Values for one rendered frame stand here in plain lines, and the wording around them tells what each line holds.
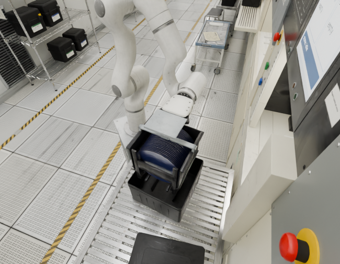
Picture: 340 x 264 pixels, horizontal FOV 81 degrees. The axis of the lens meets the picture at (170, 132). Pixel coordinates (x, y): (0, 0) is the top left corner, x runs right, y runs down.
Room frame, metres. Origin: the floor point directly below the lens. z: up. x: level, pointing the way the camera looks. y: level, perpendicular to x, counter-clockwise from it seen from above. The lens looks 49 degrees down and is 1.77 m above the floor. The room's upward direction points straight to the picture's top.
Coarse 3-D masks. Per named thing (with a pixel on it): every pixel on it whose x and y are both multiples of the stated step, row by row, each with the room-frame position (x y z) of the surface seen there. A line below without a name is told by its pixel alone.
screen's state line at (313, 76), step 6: (306, 30) 0.61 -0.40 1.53; (306, 36) 0.58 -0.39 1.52; (306, 42) 0.55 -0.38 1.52; (306, 48) 0.53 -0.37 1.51; (306, 54) 0.51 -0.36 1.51; (312, 54) 0.47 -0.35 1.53; (306, 60) 0.48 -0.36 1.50; (312, 60) 0.45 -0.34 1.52; (306, 66) 0.46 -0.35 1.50; (312, 66) 0.43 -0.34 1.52; (312, 72) 0.41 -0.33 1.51; (312, 78) 0.39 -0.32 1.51; (318, 78) 0.37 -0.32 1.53; (312, 84) 0.37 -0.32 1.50
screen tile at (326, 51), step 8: (336, 8) 0.48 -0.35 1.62; (336, 16) 0.45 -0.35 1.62; (336, 24) 0.43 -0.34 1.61; (320, 40) 0.47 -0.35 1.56; (328, 40) 0.42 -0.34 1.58; (336, 40) 0.39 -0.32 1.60; (320, 48) 0.44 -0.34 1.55; (328, 48) 0.40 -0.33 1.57; (336, 48) 0.37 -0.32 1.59; (320, 56) 0.42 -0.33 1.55; (328, 56) 0.38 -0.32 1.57
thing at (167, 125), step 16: (160, 112) 0.53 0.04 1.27; (144, 128) 0.52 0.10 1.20; (160, 128) 0.45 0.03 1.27; (176, 128) 0.45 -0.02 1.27; (192, 128) 0.54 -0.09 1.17; (128, 144) 0.46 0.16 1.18; (192, 144) 0.44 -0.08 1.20; (192, 160) 0.47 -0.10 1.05; (160, 176) 0.38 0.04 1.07; (176, 176) 0.35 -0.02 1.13
